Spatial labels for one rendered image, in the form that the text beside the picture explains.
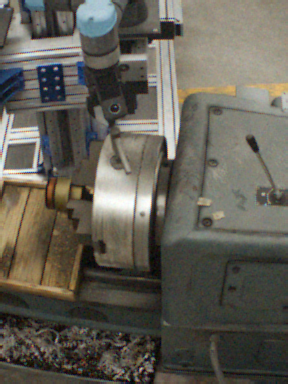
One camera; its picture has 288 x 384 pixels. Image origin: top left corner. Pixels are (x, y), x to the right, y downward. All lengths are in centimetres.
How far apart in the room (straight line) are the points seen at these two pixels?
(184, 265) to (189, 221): 10
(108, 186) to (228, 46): 241
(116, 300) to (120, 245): 26
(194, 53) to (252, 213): 240
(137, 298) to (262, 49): 235
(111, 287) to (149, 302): 12
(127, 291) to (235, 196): 46
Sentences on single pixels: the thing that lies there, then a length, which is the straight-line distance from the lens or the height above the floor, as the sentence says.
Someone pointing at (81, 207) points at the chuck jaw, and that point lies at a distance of 165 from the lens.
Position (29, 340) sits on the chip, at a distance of 207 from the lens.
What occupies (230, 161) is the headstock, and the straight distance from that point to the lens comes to 153.
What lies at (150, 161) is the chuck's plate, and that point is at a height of 124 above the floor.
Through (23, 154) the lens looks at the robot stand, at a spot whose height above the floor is 21.
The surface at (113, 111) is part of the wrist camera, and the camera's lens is 134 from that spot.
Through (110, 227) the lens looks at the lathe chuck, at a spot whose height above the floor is 116.
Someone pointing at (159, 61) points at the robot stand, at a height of 23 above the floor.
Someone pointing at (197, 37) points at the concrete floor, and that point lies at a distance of 390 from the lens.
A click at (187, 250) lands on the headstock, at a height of 122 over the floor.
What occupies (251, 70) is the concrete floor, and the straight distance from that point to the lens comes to 370.
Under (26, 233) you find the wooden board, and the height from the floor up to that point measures 88.
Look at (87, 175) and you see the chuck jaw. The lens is 167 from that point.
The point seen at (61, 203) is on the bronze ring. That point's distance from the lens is 167.
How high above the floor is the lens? 240
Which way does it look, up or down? 51 degrees down
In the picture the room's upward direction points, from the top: 3 degrees counter-clockwise
